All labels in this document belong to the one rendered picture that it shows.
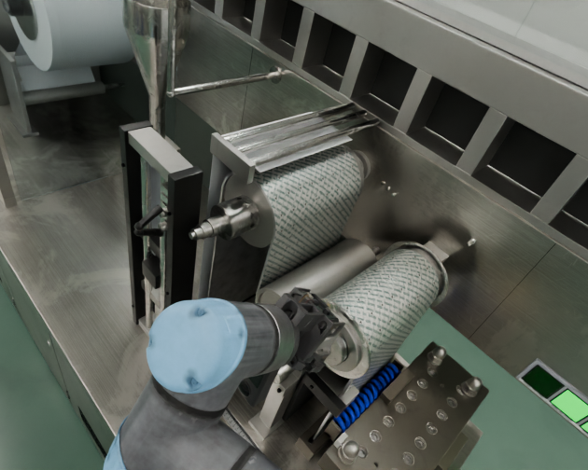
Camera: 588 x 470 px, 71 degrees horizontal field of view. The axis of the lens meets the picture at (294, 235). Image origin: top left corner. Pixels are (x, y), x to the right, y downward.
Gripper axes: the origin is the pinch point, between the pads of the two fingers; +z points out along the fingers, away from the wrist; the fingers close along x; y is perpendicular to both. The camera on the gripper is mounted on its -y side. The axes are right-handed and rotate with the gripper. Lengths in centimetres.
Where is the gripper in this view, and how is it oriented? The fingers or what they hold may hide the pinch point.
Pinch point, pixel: (316, 341)
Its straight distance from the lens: 67.4
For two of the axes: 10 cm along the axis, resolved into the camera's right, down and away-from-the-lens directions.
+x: -6.8, -6.0, 4.2
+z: 4.0, 1.8, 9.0
